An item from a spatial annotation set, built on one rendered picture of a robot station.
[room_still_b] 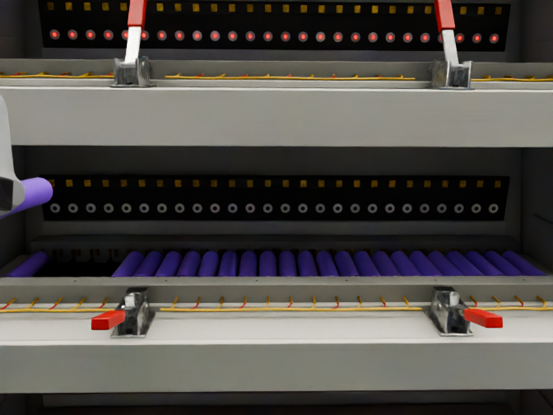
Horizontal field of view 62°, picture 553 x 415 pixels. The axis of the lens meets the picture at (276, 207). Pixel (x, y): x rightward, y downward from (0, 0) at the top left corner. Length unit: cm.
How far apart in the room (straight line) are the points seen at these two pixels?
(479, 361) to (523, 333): 5
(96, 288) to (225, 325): 12
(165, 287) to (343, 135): 20
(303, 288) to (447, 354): 13
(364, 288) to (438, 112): 16
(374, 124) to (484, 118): 9
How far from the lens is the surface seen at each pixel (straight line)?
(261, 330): 40
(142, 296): 42
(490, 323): 35
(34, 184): 33
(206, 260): 48
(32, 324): 45
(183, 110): 38
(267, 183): 53
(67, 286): 45
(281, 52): 57
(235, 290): 42
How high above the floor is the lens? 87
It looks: level
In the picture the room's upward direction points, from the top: straight up
